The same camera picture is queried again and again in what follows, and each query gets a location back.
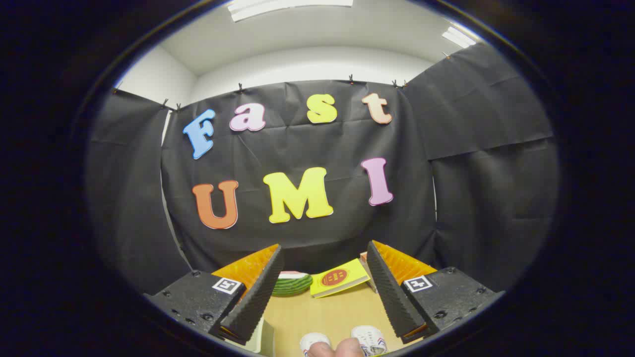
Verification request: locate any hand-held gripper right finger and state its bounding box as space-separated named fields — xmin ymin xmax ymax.
xmin=367 ymin=240 xmax=506 ymax=344

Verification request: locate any beige book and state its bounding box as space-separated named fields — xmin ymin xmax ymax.
xmin=360 ymin=251 xmax=379 ymax=293

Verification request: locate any watermelon slice plush toy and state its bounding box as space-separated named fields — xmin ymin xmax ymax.
xmin=272 ymin=270 xmax=314 ymax=297

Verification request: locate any long ceiling light panel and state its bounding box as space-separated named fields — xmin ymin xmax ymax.
xmin=227 ymin=0 xmax=354 ymax=23

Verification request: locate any small ceiling light panel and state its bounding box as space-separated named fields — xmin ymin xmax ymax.
xmin=442 ymin=26 xmax=477 ymax=49

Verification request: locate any yellow book with red circle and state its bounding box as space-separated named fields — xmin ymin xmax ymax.
xmin=310 ymin=258 xmax=371 ymax=298

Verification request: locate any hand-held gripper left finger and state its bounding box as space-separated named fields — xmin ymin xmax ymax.
xmin=144 ymin=243 xmax=284 ymax=346

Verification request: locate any beige fabric storage box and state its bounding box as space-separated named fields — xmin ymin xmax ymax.
xmin=233 ymin=318 xmax=276 ymax=357

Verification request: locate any white striped canvas shoe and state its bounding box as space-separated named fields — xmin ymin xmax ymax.
xmin=351 ymin=325 xmax=388 ymax=357
xmin=300 ymin=332 xmax=331 ymax=357

